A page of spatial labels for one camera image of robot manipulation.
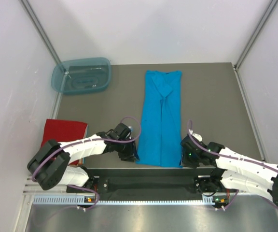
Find teal plastic basin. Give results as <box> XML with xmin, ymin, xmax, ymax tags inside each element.
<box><xmin>51</xmin><ymin>58</ymin><xmax>111</xmax><ymax>95</ymax></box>

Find grey slotted cable duct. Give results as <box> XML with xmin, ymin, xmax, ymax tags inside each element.
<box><xmin>32</xmin><ymin>195</ymin><xmax>229</xmax><ymax>206</ymax></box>

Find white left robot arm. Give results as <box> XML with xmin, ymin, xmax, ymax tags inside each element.
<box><xmin>27</xmin><ymin>123</ymin><xmax>139</xmax><ymax>192</ymax></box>

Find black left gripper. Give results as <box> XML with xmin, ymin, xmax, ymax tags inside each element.
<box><xmin>115</xmin><ymin>137</ymin><xmax>139</xmax><ymax>162</ymax></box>

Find left aluminium corner post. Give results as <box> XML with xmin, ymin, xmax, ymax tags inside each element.
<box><xmin>19</xmin><ymin>0</ymin><xmax>61</xmax><ymax>64</ymax></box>

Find aluminium corner post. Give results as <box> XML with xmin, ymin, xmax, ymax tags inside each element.
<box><xmin>19</xmin><ymin>0</ymin><xmax>61</xmax><ymax>64</ymax></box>
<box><xmin>233</xmin><ymin>0</ymin><xmax>278</xmax><ymax>70</ymax></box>

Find aluminium frame rail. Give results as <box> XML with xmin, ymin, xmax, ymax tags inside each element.
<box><xmin>23</xmin><ymin>177</ymin><xmax>43</xmax><ymax>194</ymax></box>

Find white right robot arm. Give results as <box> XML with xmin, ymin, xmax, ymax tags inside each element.
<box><xmin>181</xmin><ymin>131</ymin><xmax>278</xmax><ymax>208</ymax></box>

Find red folded t shirt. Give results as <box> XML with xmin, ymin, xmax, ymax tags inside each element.
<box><xmin>40</xmin><ymin>118</ymin><xmax>89</xmax><ymax>167</ymax></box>

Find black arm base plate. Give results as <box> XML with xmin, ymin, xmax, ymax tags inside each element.
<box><xmin>79</xmin><ymin>167</ymin><xmax>226</xmax><ymax>198</ymax></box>

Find blue t shirt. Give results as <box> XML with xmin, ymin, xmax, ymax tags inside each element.
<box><xmin>138</xmin><ymin>71</ymin><xmax>182</xmax><ymax>168</ymax></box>

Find right aluminium corner post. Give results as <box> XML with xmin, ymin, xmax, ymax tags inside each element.
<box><xmin>233</xmin><ymin>0</ymin><xmax>278</xmax><ymax>70</ymax></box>

